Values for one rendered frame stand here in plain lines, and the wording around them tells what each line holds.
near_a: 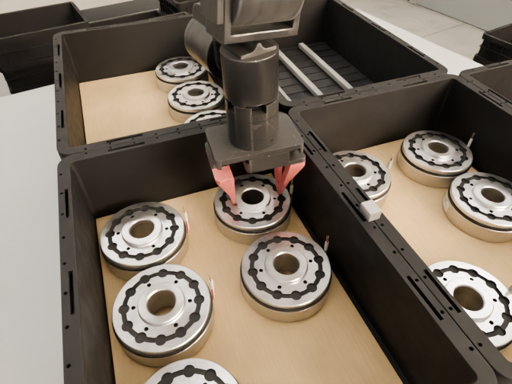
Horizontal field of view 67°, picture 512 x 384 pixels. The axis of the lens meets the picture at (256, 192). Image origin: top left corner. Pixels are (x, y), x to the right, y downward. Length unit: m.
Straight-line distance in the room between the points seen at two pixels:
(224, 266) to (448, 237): 0.29
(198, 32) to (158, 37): 0.44
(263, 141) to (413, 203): 0.26
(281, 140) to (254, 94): 0.08
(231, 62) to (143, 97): 0.45
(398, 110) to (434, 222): 0.19
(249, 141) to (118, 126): 0.37
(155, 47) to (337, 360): 0.69
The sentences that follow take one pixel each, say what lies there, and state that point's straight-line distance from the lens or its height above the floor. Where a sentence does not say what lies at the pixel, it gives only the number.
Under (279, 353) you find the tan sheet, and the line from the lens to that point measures 0.43.
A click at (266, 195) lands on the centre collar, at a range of 0.51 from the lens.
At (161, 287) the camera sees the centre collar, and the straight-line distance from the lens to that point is 0.43.
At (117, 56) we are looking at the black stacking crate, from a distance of 0.88.
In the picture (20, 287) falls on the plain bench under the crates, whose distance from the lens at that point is 0.72.
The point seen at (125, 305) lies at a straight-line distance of 0.44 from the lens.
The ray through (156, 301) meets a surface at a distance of 0.45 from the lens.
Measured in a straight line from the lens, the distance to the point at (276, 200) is 0.51.
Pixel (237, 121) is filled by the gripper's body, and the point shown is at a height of 1.00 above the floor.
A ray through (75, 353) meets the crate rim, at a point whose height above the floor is 0.93.
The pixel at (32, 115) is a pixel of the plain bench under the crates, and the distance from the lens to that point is 1.11.
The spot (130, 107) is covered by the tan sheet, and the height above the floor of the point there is 0.83.
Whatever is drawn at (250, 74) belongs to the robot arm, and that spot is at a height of 1.05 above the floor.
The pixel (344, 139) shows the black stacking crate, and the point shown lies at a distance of 0.63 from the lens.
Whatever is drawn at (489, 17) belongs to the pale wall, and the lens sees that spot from 3.74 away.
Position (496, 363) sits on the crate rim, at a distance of 0.37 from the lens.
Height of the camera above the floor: 1.23
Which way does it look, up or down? 44 degrees down
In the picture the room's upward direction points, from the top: straight up
